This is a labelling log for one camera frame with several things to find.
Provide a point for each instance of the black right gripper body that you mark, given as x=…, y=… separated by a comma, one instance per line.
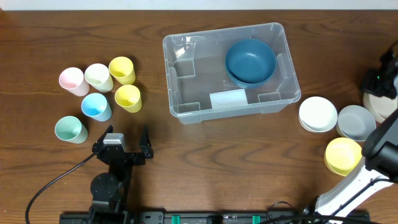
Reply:
x=374, y=84

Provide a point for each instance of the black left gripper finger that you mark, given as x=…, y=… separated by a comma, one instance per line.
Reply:
x=99, y=142
x=145, y=145

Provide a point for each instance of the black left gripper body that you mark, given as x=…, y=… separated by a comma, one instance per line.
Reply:
x=130, y=154

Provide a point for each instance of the large beige bowl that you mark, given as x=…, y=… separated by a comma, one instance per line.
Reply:
x=379, y=107

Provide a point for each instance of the light grey small bowl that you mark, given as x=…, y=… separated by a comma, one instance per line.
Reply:
x=355, y=122

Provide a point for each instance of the white small bowl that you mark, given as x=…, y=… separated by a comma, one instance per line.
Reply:
x=317, y=114

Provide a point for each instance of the clear plastic storage bin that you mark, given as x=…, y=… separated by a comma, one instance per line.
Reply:
x=198, y=84

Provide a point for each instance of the yellow small bowl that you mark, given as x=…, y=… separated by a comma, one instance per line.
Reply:
x=342, y=155

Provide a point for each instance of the dark blue bowl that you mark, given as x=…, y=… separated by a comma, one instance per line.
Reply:
x=250, y=53
x=251, y=79

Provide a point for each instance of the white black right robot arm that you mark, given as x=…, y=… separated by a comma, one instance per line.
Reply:
x=378, y=167

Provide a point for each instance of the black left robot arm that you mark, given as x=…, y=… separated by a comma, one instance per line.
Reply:
x=110, y=189

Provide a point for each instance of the mint green plastic cup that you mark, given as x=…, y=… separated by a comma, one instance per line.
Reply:
x=71, y=129

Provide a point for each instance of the light blue plastic cup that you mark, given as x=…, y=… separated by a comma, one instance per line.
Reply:
x=96, y=106

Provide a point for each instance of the near yellow plastic cup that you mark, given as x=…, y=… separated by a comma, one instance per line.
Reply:
x=129, y=98

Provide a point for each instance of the yellow plastic cup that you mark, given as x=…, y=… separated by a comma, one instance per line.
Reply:
x=122, y=69
x=129, y=98

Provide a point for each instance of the cream white plastic cup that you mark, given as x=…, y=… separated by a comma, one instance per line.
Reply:
x=98, y=76

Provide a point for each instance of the pink plastic cup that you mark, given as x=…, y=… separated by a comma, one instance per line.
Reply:
x=72, y=79

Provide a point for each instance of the far yellow plastic cup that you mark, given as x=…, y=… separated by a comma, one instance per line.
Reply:
x=122, y=69

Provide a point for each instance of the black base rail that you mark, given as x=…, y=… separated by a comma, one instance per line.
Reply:
x=159, y=217

